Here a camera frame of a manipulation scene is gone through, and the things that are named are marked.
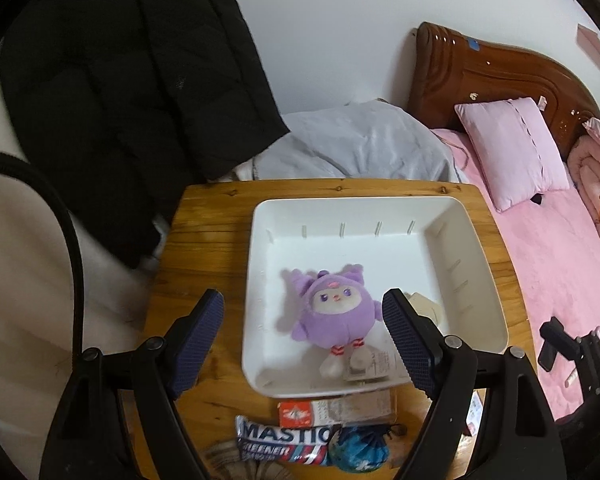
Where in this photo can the black jacket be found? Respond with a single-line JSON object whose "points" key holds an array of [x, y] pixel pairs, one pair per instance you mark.
{"points": [[122, 104]]}

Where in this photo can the wooden table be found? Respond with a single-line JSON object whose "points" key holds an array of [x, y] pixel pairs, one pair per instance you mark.
{"points": [[208, 247]]}

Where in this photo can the red white box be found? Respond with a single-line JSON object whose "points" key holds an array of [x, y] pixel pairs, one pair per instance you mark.
{"points": [[474, 414]]}

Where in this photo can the small white green box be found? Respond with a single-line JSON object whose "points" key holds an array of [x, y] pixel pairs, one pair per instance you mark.
{"points": [[370, 364]]}

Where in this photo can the plaid fabric bow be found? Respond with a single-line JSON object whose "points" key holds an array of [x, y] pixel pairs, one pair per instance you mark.
{"points": [[225, 463]]}

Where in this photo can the blue drawstring pouch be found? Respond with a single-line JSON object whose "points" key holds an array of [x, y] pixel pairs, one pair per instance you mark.
{"points": [[359, 449]]}

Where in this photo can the white curtain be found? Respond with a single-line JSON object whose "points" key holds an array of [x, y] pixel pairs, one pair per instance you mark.
{"points": [[35, 316]]}

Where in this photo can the blue Mastic snack packet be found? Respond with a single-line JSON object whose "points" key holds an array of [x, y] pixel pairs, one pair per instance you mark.
{"points": [[263, 443]]}

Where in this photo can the purple plush toy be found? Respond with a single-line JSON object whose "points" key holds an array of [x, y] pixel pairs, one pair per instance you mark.
{"points": [[335, 313]]}

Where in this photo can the pink pillow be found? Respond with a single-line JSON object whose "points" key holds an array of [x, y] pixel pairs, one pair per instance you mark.
{"points": [[517, 153]]}

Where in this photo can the black smartphone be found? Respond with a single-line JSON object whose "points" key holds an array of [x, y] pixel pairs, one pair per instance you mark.
{"points": [[547, 356]]}

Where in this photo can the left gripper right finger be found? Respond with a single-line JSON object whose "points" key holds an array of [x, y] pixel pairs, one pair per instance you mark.
{"points": [[418, 341]]}

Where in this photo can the grey blanket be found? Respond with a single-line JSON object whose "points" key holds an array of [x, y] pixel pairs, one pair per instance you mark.
{"points": [[371, 140]]}

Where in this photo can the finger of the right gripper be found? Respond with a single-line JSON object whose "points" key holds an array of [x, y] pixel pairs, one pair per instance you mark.
{"points": [[553, 331]]}

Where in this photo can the pink bedspread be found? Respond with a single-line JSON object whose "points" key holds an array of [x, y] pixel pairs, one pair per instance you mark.
{"points": [[554, 248]]}

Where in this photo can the folded pink cartoon quilt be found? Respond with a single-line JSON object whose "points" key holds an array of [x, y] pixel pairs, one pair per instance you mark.
{"points": [[584, 166]]}

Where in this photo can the long orange white box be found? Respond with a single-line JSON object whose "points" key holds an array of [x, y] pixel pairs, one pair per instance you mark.
{"points": [[352, 410]]}

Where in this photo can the wooden headboard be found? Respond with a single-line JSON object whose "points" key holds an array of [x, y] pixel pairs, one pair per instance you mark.
{"points": [[452, 68]]}

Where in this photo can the white plastic tray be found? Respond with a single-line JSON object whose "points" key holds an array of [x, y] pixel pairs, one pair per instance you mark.
{"points": [[425, 244]]}

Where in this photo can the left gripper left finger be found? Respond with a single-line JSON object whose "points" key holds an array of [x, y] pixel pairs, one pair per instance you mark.
{"points": [[192, 339]]}

